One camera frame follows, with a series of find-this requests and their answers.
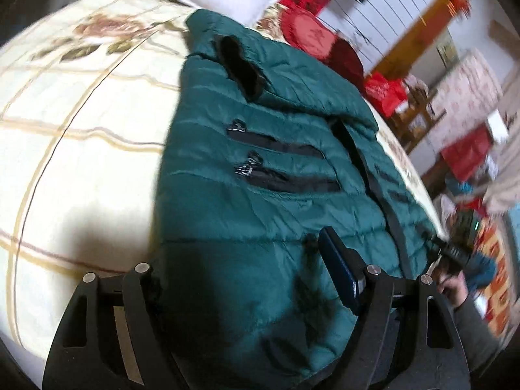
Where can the green puffer jacket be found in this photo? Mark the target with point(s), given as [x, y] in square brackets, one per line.
[252, 211]

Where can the person's right forearm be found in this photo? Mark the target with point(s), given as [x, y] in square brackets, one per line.
[481, 333]

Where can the dark red velvet cushion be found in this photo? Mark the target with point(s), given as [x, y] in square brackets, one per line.
[347, 63]

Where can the floral checked bed sheet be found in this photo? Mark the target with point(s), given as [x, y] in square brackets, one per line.
[81, 150]

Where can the floral cloth cover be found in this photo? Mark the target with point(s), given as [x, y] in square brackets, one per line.
[467, 85]

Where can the small wall picture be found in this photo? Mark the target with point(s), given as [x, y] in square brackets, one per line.
[447, 50]

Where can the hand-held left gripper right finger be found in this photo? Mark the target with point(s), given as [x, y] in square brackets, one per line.
[341, 272]

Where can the person's right hand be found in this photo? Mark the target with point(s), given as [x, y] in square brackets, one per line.
[455, 290]

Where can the red box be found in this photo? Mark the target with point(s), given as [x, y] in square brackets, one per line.
[467, 152]

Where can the red gift bag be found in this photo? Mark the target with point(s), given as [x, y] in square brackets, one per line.
[384, 91]

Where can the wooden chair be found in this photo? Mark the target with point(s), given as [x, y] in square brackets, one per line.
[414, 118]

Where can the red heart-shaped cushion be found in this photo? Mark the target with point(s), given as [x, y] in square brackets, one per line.
[310, 34]

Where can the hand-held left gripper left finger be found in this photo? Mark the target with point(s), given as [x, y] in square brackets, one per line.
[134, 313]

